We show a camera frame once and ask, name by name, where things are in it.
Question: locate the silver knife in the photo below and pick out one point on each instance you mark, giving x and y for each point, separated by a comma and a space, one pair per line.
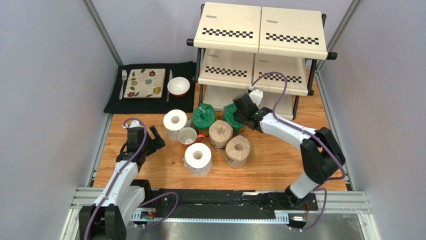
168, 83

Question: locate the floral square plate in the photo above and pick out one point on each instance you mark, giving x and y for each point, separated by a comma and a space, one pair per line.
145, 83

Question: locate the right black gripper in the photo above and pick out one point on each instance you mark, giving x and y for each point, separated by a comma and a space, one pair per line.
244, 115

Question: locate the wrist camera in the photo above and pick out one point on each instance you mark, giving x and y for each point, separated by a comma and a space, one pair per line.
132, 124
256, 95

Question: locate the black placemat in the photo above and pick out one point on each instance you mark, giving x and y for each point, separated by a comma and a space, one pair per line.
153, 105

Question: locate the white orange bowl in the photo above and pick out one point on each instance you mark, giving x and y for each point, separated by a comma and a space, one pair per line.
179, 86

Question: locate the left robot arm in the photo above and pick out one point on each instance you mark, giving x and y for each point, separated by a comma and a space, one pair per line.
108, 216

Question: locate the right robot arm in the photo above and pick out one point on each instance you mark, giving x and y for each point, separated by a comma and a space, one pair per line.
320, 152

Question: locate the green roll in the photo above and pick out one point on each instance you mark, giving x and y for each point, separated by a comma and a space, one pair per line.
229, 114
203, 117

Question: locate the silver fork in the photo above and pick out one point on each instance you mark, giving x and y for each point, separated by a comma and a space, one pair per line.
124, 77

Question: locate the brown wrapped roll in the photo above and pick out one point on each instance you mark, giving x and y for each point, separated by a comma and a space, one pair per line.
237, 152
220, 133

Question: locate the white paper roll back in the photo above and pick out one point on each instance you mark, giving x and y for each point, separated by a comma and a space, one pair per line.
174, 121

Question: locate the brown wrapped roll front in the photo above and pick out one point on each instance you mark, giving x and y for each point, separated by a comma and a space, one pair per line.
237, 152

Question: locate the cream checkered three-tier shelf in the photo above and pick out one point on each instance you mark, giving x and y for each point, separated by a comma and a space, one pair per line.
274, 49

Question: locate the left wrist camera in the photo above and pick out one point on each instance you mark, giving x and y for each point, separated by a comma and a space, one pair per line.
132, 124

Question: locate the white paper roll front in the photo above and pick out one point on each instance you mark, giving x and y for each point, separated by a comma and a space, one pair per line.
198, 159

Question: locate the white paper roll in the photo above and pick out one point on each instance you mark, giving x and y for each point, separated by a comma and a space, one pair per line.
174, 121
198, 159

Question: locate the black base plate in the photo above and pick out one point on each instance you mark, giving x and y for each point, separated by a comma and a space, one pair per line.
224, 204

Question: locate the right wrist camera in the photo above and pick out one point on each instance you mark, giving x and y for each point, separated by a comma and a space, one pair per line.
256, 95

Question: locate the brown wrapped roll back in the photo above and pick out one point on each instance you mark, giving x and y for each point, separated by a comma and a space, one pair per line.
220, 133

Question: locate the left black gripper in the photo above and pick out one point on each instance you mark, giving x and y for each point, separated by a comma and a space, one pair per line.
156, 143

